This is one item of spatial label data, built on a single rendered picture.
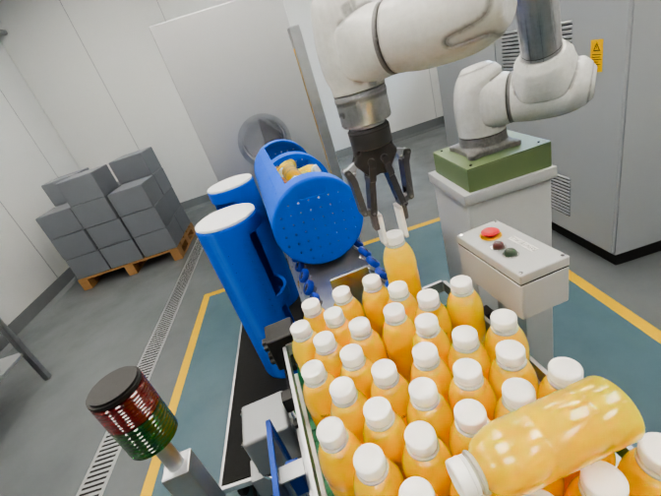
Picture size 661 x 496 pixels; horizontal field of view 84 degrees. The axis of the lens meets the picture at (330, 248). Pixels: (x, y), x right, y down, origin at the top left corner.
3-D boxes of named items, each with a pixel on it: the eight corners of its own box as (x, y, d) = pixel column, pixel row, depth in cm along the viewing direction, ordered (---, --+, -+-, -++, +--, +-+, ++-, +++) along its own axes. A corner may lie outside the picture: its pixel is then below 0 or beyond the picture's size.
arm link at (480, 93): (465, 127, 138) (457, 64, 128) (518, 119, 126) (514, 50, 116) (450, 142, 127) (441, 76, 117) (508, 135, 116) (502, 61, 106)
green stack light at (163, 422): (181, 407, 51) (163, 383, 48) (174, 448, 45) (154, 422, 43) (135, 426, 50) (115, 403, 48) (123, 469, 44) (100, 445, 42)
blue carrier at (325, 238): (315, 186, 197) (302, 132, 185) (371, 249, 119) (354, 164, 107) (264, 201, 193) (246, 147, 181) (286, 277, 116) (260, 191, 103)
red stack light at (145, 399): (163, 383, 48) (148, 361, 47) (154, 422, 43) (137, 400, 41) (115, 403, 48) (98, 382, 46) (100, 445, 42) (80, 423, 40)
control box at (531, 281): (499, 257, 86) (496, 217, 82) (570, 300, 69) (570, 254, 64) (461, 272, 85) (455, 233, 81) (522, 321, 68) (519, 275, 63)
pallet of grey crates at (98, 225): (196, 231, 495) (151, 146, 442) (183, 258, 424) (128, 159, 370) (112, 259, 496) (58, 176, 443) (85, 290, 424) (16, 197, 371)
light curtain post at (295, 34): (370, 279, 276) (297, 26, 200) (373, 282, 271) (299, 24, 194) (362, 281, 275) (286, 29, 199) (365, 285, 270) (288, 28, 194)
